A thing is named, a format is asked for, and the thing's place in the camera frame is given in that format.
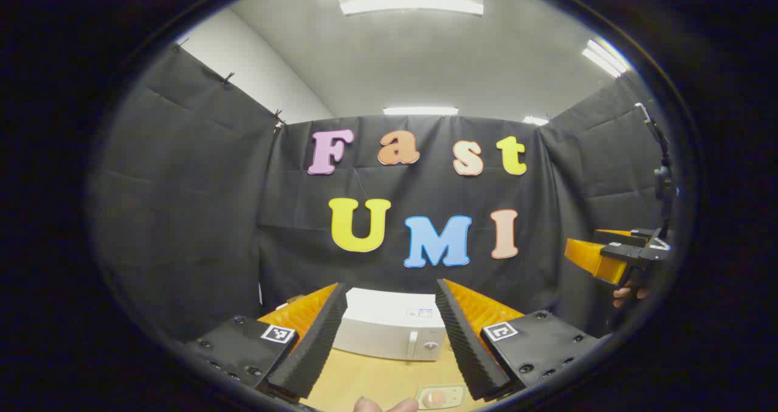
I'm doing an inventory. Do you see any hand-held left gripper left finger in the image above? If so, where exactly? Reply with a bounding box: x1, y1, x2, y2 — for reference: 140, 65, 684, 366
182, 282, 349, 400

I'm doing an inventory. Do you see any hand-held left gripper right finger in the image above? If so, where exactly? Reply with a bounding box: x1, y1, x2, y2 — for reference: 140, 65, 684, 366
434, 278, 604, 402

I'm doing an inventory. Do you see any white microwave oven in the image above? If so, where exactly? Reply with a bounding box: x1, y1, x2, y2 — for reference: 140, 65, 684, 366
331, 287, 447, 362

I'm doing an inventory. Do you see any cream tray with cherry print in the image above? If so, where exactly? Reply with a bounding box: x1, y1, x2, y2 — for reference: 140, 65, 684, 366
416, 383, 469, 410

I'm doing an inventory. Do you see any black pole stand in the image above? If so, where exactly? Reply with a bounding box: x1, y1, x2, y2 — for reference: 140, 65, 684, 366
635, 102, 678, 239

